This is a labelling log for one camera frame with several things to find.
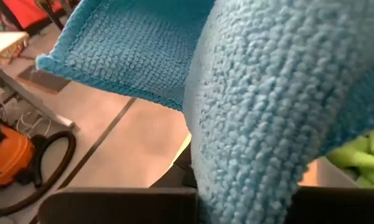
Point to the white table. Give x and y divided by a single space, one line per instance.
6 42

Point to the red object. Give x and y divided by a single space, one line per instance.
25 11

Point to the light blue microfiber towel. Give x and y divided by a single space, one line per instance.
267 93

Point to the orange vacuum cleaner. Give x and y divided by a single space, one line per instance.
6 155

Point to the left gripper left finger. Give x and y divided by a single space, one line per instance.
112 205

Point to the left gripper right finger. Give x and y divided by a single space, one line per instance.
336 205

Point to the bright green microfiber towel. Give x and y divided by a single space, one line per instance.
361 155
371 182

